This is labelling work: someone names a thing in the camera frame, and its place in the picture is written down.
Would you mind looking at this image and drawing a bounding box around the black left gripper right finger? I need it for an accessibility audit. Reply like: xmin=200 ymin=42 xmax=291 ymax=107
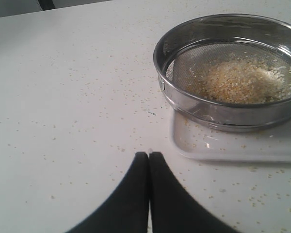
xmin=149 ymin=152 xmax=237 ymax=233

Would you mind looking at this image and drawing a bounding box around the round steel mesh sieve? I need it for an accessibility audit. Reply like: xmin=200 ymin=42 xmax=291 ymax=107
xmin=153 ymin=14 xmax=291 ymax=132

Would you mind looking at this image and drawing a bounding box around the white square tray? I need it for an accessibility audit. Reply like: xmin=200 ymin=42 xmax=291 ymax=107
xmin=169 ymin=110 xmax=291 ymax=163

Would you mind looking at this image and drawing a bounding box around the pile of sieved grains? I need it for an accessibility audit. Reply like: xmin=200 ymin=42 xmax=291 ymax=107
xmin=184 ymin=51 xmax=291 ymax=104

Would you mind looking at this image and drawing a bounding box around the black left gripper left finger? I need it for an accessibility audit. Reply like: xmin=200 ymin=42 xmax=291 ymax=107
xmin=69 ymin=152 xmax=149 ymax=233

